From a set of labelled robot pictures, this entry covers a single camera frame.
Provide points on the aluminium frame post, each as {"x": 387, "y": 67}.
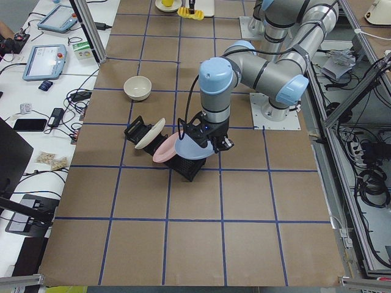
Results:
{"x": 87, "y": 23}

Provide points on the yellow lemon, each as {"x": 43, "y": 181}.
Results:
{"x": 167, "y": 3}

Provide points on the blue plate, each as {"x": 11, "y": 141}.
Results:
{"x": 189, "y": 149}

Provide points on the cream plate with lemon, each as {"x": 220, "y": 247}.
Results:
{"x": 177, "y": 4}

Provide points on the far teach pendant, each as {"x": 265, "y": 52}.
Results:
{"x": 60, "y": 19}

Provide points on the black smartphone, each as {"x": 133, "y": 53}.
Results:
{"x": 30, "y": 125}

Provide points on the pink plate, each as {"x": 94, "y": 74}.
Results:
{"x": 166, "y": 150}

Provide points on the cream plate in rack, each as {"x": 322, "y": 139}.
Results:
{"x": 151, "y": 134}

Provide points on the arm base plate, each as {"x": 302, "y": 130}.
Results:
{"x": 269, "y": 118}
{"x": 251, "y": 28}

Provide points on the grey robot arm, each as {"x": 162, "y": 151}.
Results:
{"x": 293, "y": 31}

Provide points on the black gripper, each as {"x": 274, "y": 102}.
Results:
{"x": 219, "y": 130}

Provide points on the black power adapter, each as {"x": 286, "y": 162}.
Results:
{"x": 56, "y": 117}

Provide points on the green white box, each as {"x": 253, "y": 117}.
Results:
{"x": 82, "y": 50}

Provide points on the teach pendant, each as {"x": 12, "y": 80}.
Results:
{"x": 60, "y": 19}
{"x": 45, "y": 62}

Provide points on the black dish rack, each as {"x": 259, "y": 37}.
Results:
{"x": 185, "y": 167}

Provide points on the near teach pendant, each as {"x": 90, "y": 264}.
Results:
{"x": 45, "y": 62}

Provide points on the cream bowl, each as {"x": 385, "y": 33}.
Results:
{"x": 138, "y": 88}

